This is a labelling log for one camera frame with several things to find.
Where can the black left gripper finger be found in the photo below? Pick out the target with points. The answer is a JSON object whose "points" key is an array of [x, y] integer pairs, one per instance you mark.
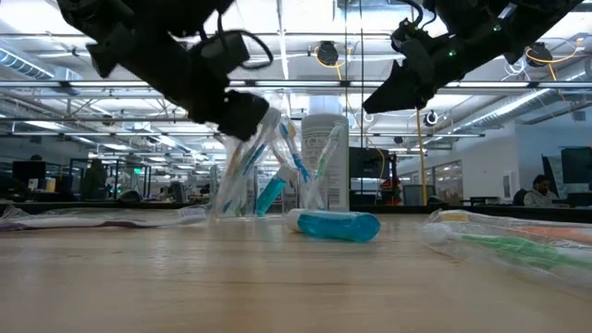
{"points": [[236, 115]]}

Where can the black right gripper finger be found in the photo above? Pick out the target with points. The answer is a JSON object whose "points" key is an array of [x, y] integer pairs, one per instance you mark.
{"points": [[398, 94]]}

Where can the blue toothpaste tube white cap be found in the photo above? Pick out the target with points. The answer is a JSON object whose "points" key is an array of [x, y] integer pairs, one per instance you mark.
{"points": [[273, 189], [337, 226]]}

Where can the purple toothbrush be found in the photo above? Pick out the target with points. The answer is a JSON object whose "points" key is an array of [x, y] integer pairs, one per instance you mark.
{"points": [[92, 221]]}

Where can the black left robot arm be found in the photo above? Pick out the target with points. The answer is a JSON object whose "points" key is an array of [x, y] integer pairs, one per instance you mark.
{"points": [[139, 14]]}

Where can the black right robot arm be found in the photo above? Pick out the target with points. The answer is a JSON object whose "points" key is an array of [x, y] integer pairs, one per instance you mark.
{"points": [[509, 18]]}

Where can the long ceiling light bar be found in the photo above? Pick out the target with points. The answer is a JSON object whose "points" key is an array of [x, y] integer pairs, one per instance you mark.
{"points": [[324, 84]]}

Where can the black equipment cabinet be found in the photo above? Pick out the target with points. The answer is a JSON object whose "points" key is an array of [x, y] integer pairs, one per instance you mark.
{"points": [[367, 168]]}

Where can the white wipes canister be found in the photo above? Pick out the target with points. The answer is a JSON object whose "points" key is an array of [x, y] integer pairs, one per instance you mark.
{"points": [[342, 185]]}

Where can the person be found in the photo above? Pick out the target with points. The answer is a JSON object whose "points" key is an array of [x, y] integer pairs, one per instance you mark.
{"points": [[36, 158], [538, 192], [94, 180]]}

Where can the flat computer monitor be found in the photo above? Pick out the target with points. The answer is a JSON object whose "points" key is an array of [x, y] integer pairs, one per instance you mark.
{"points": [[28, 171]]}

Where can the large black monitor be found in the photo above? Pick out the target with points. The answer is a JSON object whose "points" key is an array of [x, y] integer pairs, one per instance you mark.
{"points": [[577, 166]]}

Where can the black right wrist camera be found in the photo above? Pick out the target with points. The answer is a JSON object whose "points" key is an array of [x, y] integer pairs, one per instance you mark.
{"points": [[411, 44]]}

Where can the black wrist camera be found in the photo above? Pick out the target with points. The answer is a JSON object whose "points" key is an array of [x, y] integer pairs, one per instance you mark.
{"points": [[222, 48], [411, 44]]}

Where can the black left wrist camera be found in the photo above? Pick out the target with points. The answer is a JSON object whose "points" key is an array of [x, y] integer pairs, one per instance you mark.
{"points": [[222, 48]]}

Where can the silver ventilation duct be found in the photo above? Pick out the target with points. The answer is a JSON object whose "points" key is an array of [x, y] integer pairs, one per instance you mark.
{"points": [[28, 65], [532, 104]]}

